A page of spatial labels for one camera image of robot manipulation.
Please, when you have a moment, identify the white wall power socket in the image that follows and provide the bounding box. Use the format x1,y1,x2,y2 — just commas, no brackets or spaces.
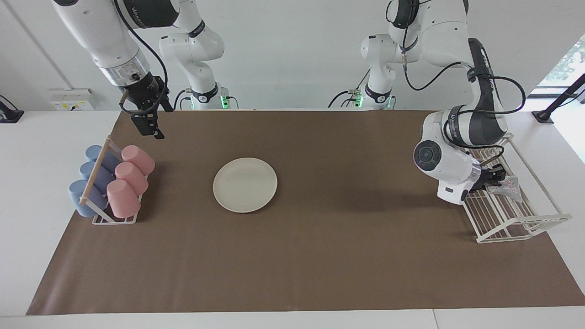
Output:
49,88,96,111

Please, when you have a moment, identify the silver mesh sponge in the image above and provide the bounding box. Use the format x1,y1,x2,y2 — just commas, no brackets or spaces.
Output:
485,175,523,203

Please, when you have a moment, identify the pink plastic cup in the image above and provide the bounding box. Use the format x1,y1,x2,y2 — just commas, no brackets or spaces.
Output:
106,179,141,218
115,162,149,196
121,145,155,176

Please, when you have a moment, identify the black base cable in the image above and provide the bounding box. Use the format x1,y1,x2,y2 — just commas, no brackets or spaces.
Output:
173,89,192,111
328,69,372,109

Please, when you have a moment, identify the cream round plate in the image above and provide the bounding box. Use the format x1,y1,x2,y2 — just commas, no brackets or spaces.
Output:
213,158,278,213

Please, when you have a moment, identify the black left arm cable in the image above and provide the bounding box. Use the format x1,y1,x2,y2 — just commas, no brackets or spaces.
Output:
386,0,526,151

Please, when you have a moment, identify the bright window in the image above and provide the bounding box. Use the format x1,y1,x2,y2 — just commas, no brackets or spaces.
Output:
537,36,585,88

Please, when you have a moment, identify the blue plastic cup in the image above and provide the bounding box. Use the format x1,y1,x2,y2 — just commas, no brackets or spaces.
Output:
69,179,109,218
85,145,122,174
80,161,115,195

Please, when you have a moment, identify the black desk clamp mount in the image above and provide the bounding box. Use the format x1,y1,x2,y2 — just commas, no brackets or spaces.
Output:
0,95,24,124

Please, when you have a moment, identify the brown table mat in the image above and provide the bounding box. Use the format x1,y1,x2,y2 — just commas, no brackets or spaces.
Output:
26,110,585,316

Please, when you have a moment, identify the white wire dish rack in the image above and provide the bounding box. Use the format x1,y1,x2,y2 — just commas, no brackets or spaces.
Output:
459,133,573,244

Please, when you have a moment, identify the cup rack with wooden rod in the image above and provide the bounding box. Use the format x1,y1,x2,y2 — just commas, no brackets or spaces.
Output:
79,136,148,225

